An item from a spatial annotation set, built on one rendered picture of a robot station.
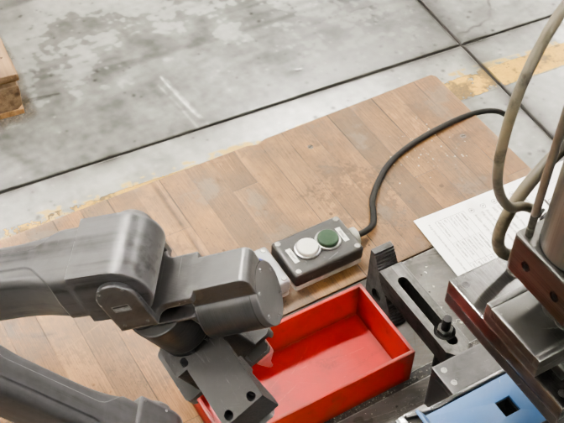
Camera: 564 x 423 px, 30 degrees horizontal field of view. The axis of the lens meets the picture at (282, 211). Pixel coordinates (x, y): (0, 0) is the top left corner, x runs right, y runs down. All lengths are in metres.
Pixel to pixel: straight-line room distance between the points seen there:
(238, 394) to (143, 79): 2.23
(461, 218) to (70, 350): 0.57
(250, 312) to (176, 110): 2.13
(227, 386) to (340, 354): 0.43
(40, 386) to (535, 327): 0.48
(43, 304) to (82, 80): 2.22
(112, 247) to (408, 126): 0.84
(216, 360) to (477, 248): 0.62
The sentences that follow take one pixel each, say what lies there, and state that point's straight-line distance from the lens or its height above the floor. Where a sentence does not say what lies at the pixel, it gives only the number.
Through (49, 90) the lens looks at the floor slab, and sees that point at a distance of 3.08.
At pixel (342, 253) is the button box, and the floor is 0.93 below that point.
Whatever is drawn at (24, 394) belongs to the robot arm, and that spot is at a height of 1.13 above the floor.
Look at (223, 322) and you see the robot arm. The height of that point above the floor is 1.28.
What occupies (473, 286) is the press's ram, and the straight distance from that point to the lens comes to 1.11.
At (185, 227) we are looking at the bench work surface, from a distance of 1.46.
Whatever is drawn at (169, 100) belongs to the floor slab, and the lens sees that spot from 3.01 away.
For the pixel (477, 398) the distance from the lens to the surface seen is 1.22.
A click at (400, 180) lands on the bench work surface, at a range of 1.54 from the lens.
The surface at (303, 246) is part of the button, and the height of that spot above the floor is 0.94.
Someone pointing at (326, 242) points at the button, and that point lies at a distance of 1.40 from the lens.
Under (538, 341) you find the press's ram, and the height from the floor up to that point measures 1.18.
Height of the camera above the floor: 2.00
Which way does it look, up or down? 48 degrees down
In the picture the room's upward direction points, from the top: 2 degrees clockwise
